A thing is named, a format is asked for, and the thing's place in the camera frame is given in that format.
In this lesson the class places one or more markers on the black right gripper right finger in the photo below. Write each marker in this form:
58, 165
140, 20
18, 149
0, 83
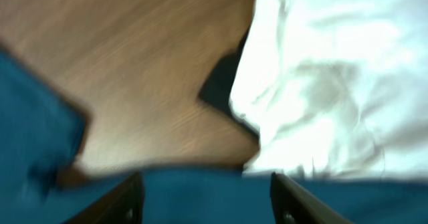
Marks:
292, 204

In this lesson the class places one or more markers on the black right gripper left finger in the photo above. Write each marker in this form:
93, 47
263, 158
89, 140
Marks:
122, 205

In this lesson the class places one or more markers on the blue t-shirt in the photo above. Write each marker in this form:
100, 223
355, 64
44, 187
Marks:
40, 134

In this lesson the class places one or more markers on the white crumpled garment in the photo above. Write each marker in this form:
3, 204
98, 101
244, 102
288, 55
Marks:
336, 89

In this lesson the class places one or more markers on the black folded garment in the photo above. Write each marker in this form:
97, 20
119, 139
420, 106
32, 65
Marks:
216, 89

